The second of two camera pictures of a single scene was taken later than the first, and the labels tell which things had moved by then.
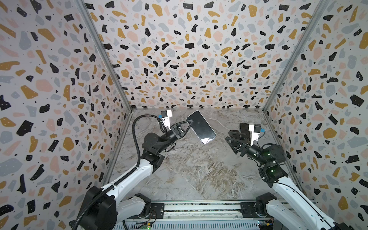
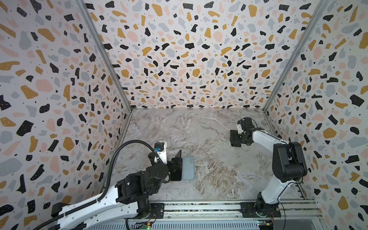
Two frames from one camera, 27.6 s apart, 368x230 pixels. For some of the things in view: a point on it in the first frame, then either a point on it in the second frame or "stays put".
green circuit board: (147, 226) stays put
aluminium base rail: (201, 215) stays put
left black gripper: (176, 132) to (178, 155)
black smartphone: (201, 128) to (176, 167)
